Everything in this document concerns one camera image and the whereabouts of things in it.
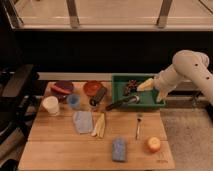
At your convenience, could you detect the black handled ladle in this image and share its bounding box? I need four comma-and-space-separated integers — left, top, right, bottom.
105, 95, 140, 111

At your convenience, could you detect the green plastic bin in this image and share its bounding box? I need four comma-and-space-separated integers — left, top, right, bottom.
111, 74, 166, 109

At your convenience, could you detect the purple plate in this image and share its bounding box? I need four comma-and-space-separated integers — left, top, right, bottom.
51, 81, 74, 95

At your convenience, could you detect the orange fruit toy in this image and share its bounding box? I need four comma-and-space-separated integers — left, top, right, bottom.
147, 137, 161, 152

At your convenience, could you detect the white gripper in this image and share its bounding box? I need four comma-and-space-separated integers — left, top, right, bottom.
137, 69, 177, 102

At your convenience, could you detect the orange carrot toy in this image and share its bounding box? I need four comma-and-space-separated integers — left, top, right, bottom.
49, 84, 69, 94

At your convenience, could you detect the blue plastic cup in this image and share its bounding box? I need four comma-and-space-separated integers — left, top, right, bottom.
66, 94, 80, 110

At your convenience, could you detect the dark grape bunch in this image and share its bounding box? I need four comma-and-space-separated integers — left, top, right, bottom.
124, 80, 138, 96

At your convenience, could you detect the silver fork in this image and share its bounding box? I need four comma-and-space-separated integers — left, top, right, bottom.
135, 113, 143, 140

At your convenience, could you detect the red bowl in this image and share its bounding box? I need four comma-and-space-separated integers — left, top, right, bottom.
83, 80, 102, 96

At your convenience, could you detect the yellow banana peel toy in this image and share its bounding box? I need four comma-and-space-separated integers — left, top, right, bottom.
91, 113, 106, 138

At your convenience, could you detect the blue sponge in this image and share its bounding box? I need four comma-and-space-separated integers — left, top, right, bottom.
112, 138, 126, 162

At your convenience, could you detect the light blue cloth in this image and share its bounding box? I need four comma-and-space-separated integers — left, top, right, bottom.
73, 111, 93, 134

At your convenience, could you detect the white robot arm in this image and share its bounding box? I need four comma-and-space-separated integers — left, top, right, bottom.
137, 50, 213, 105

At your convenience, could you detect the white paper cup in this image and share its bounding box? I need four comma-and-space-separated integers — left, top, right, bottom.
42, 96, 60, 116

